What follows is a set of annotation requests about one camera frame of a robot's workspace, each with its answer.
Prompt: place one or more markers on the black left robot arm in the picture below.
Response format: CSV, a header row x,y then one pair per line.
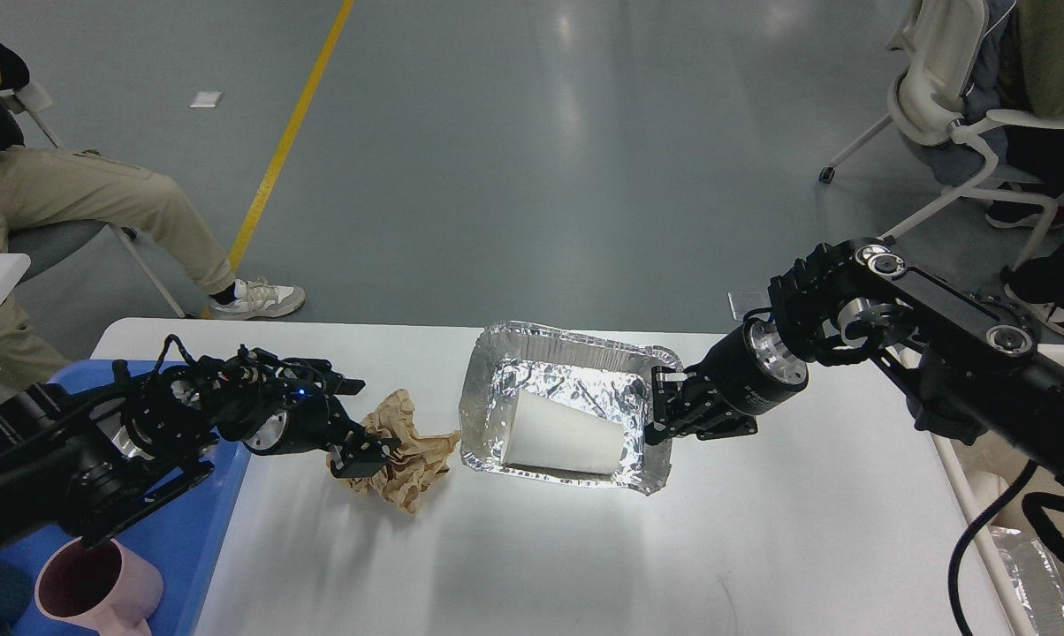
x,y
97,462

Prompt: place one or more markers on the brown paper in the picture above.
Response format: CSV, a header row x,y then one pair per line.
x,y
416,465

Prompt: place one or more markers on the pink mug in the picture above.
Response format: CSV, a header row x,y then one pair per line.
x,y
109,589

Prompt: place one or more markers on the aluminium foil tray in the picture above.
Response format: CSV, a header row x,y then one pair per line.
x,y
605,378

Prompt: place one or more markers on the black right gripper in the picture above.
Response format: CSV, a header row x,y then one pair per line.
x,y
741,377

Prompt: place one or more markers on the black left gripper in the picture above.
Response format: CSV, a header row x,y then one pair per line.
x,y
318,422

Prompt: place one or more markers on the white office chair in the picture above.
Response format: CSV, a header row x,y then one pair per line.
x,y
930,104

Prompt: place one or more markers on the seated person olive jacket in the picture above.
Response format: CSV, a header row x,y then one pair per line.
x,y
1031,78

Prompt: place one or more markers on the person in black shirt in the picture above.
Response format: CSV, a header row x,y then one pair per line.
x,y
40,187

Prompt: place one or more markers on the crumpled foil in bin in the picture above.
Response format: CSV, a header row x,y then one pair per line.
x,y
1035,582

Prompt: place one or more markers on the white paper cup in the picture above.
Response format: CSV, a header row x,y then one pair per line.
x,y
547,434

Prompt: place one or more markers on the grey office chair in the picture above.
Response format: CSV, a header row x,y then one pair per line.
x,y
51,244

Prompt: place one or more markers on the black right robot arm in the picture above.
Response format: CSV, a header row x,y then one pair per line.
x,y
967,363

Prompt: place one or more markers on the white cup in bin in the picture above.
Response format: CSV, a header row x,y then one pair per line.
x,y
986,488

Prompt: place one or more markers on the white plastic bin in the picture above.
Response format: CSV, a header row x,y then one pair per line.
x,y
1009,582

